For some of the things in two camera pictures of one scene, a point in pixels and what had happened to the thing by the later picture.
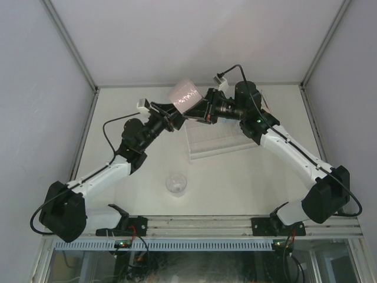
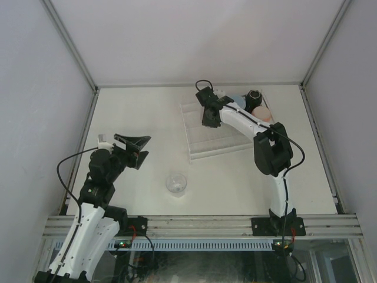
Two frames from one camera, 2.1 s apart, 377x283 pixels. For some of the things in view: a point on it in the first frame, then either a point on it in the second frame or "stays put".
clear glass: [176, 184] stays put
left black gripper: [166, 119] → [126, 152]
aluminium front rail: [184, 226] stays put
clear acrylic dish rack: [205, 139] stays put
